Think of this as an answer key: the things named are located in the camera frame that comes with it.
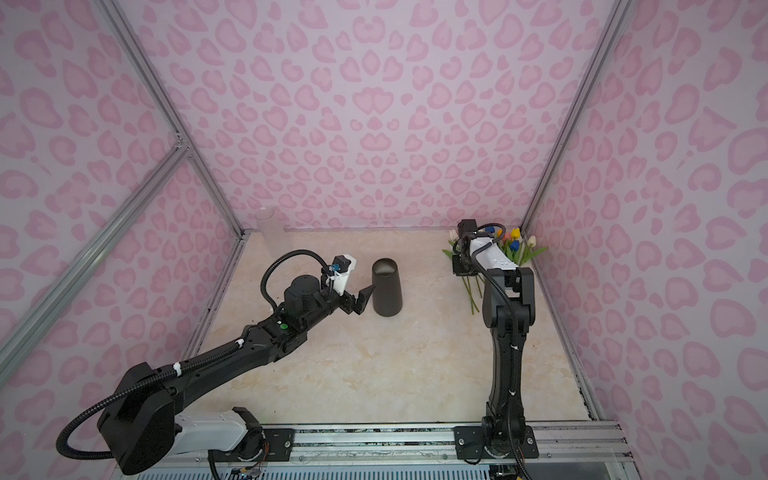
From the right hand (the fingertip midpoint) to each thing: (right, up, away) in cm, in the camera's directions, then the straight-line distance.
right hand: (468, 268), depth 104 cm
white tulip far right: (+27, +5, +13) cm, 30 cm away
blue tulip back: (+4, +13, -10) cm, 17 cm away
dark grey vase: (-28, -6, -15) cm, 32 cm away
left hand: (-34, +1, -27) cm, 43 cm away
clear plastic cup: (-69, +10, +6) cm, 70 cm away
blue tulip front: (+18, +9, +5) cm, 21 cm away
